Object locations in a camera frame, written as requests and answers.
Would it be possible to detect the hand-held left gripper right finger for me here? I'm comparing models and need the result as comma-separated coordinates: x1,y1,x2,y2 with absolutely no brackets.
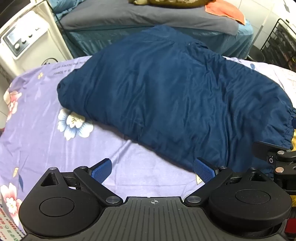
185,158,270,206

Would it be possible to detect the navy blue large garment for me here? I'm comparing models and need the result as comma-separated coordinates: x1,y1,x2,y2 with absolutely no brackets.
57,25,295,181

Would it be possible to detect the purple floral bed sheet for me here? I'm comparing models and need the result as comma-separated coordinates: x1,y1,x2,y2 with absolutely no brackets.
0,56,296,234

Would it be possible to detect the printed paper sheet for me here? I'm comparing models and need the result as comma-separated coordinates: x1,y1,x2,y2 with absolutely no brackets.
0,197,26,238

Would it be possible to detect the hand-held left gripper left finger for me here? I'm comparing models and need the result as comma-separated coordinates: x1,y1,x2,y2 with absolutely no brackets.
40,158,123,206

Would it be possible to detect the white appliance with knobs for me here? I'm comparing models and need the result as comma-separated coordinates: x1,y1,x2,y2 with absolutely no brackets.
0,0,74,80

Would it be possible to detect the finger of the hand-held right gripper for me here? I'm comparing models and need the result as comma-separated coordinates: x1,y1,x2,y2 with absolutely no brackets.
253,141,296,164
274,162,296,193

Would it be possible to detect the black round stool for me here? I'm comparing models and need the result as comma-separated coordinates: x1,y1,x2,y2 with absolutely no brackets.
248,45,269,63

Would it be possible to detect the black cable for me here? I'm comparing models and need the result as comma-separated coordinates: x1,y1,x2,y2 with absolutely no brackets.
45,0,74,58

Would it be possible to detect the black wire rack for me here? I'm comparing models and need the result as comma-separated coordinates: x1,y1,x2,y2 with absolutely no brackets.
260,19,296,70

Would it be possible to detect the orange cloth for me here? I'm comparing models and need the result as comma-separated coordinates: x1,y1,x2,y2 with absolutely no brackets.
205,0,246,25

